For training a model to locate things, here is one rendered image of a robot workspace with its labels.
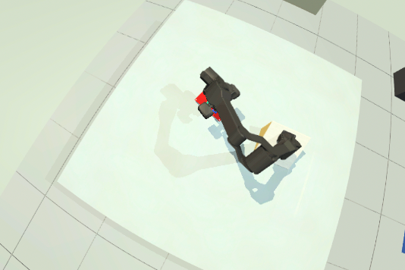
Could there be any red circuit board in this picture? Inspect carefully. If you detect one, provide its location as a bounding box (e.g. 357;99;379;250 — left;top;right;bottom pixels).
195;93;221;121

